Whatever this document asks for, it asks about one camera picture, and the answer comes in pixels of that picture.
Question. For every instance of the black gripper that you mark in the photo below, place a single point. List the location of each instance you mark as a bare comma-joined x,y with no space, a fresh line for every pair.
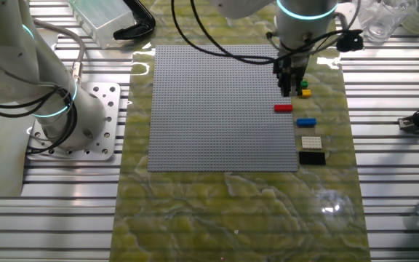
289,67

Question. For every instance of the red Lego brick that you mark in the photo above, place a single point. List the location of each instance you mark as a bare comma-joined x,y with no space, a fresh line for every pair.
283,108

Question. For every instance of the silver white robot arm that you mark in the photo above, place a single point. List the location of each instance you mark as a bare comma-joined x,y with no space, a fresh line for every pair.
13,54

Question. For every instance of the green Lego brick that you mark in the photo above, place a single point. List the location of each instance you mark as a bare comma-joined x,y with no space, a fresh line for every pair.
304,84

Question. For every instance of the yellow Lego brick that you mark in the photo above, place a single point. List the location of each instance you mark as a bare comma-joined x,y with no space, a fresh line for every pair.
306,93

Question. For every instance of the blue Lego brick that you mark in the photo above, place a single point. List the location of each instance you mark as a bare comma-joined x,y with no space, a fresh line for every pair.
306,122

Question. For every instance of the white flat Lego plate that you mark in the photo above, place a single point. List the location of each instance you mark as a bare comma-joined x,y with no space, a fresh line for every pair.
311,142

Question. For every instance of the black flat Lego plate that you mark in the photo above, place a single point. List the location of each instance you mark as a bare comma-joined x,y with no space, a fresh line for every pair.
312,158

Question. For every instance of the grey Lego baseplate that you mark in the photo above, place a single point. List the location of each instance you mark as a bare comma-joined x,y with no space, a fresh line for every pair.
216,120

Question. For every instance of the clear plastic cup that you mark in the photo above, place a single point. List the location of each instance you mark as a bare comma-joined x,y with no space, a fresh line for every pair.
384,22

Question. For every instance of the green marble pattern mat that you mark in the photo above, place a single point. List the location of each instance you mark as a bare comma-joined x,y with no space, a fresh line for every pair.
231,211

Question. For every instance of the black C-clamp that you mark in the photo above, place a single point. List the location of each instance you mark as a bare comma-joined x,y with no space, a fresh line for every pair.
142,25

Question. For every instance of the silver robot mounting plate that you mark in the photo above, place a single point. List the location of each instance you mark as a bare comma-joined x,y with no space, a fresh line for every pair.
100,98

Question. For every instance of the translucent plastic box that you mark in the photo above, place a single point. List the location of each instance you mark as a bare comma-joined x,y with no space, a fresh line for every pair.
102,20

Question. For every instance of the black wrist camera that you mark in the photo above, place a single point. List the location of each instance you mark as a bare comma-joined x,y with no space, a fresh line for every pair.
349,40

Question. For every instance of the white camera bracket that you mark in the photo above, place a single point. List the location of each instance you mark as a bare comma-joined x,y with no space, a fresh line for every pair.
346,20

